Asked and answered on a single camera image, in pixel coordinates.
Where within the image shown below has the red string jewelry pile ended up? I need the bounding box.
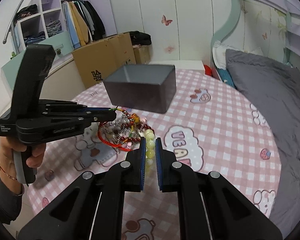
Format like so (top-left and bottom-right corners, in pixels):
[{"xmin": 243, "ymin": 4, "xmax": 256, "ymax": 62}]
[{"xmin": 97, "ymin": 107, "xmax": 155, "ymax": 152}]

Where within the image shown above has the pale green bead bracelet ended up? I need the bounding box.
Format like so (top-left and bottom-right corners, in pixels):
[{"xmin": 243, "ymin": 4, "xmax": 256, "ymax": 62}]
[{"xmin": 143, "ymin": 129, "xmax": 156, "ymax": 167}]

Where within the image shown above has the dark grey sleeve forearm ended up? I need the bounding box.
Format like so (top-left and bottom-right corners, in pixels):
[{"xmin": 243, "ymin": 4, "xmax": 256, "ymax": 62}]
[{"xmin": 0, "ymin": 179, "xmax": 24, "ymax": 224}]

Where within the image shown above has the person's left hand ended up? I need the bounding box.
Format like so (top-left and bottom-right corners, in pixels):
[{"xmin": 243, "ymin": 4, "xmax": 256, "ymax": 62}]
[{"xmin": 0, "ymin": 137, "xmax": 46, "ymax": 193}]

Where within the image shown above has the large cardboard box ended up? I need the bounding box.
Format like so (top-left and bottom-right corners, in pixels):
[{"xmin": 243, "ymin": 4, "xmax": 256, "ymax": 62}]
[{"xmin": 72, "ymin": 33, "xmax": 136, "ymax": 88}]

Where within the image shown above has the dark grey storage box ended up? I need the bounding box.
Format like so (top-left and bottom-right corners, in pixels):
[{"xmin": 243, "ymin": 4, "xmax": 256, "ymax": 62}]
[{"xmin": 103, "ymin": 64, "xmax": 177, "ymax": 114}]

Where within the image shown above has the mint green drawer cabinet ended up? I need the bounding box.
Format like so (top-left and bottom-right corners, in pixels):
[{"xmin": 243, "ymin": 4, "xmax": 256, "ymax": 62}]
[{"xmin": 1, "ymin": 31, "xmax": 74, "ymax": 96}]

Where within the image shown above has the small cardboard box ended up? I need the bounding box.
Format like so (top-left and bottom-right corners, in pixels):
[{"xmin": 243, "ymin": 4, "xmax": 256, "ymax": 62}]
[{"xmin": 133, "ymin": 46, "xmax": 151, "ymax": 64}]

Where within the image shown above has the hanging clothes row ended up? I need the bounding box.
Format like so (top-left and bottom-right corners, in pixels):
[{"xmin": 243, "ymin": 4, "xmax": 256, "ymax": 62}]
[{"xmin": 62, "ymin": 1, "xmax": 106, "ymax": 49}]

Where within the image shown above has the silver metal handrail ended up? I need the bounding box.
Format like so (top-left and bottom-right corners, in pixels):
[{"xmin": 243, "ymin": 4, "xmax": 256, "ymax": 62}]
[{"xmin": 2, "ymin": 0, "xmax": 24, "ymax": 44}]

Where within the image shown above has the black clothes heap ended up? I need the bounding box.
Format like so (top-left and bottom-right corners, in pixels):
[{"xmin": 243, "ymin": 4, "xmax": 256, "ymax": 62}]
[{"xmin": 129, "ymin": 31, "xmax": 152, "ymax": 46}]

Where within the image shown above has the purple cubby shelf unit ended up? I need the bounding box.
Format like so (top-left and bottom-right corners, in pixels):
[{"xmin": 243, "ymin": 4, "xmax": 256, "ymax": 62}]
[{"xmin": 10, "ymin": 0, "xmax": 84, "ymax": 59}]

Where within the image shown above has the white pillow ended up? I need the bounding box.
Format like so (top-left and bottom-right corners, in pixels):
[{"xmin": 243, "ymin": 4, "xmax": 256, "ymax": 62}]
[{"xmin": 212, "ymin": 41, "xmax": 264, "ymax": 70}]

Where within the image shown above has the grey bed sheet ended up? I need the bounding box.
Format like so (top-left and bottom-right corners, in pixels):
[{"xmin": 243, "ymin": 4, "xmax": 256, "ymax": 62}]
[{"xmin": 225, "ymin": 49, "xmax": 300, "ymax": 239}]

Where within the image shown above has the red bracelet on wrist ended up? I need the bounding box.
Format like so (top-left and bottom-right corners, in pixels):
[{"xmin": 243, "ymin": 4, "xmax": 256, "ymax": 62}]
[{"xmin": 0, "ymin": 160, "xmax": 18, "ymax": 181}]

